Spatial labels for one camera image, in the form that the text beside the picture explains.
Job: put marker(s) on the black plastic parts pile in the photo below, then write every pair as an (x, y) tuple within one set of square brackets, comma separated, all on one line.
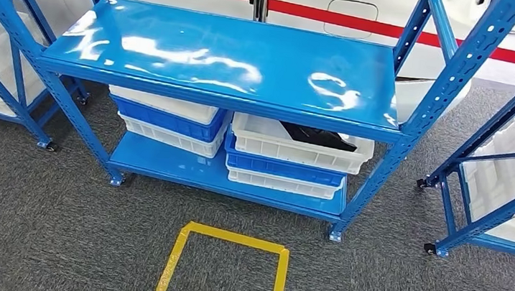
[(320, 137)]

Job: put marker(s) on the black chrome stanchion post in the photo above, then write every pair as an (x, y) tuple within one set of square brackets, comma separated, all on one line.
[(259, 6)]

